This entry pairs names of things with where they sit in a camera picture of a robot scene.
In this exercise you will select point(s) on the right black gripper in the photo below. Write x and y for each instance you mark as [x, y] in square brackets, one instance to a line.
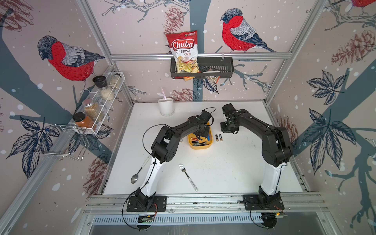
[223, 130]

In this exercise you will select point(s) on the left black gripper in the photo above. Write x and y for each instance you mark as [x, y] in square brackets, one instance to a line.
[207, 132]

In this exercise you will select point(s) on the yellow plastic storage box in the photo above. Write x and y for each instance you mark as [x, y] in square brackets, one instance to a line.
[203, 143]

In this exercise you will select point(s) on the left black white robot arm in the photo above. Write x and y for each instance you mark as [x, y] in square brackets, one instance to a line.
[163, 150]

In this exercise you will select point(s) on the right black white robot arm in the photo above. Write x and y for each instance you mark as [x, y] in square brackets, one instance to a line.
[276, 150]

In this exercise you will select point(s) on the silver metal fork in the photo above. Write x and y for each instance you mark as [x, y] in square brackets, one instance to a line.
[183, 169]

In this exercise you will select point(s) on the white ceramic cup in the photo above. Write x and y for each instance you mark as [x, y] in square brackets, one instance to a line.
[166, 107]

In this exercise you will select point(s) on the red cassava chips bag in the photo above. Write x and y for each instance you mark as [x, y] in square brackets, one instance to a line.
[184, 48]

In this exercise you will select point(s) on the small clear spice jar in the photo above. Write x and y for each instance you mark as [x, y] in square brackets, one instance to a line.
[115, 81]

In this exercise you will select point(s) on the clear acrylic spice rack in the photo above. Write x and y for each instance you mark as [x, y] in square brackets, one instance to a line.
[105, 105]

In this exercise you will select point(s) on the silver lid spice jar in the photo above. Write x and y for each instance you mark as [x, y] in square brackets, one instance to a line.
[93, 110]

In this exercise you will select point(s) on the red spice jar black lid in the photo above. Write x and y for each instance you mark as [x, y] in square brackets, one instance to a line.
[82, 120]

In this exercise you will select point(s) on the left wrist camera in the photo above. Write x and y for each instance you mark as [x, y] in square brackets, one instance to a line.
[205, 116]

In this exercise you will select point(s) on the black wall basket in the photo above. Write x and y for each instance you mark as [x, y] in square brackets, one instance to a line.
[208, 66]

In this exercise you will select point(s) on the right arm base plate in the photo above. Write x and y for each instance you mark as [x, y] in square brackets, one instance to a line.
[261, 202]

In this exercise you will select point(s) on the silver spoon white handle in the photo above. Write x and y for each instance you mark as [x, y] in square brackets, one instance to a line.
[135, 177]

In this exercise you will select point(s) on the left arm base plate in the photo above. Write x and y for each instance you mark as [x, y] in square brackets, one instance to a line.
[157, 204]

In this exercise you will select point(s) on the wire rack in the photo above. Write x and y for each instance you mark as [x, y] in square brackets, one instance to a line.
[75, 148]

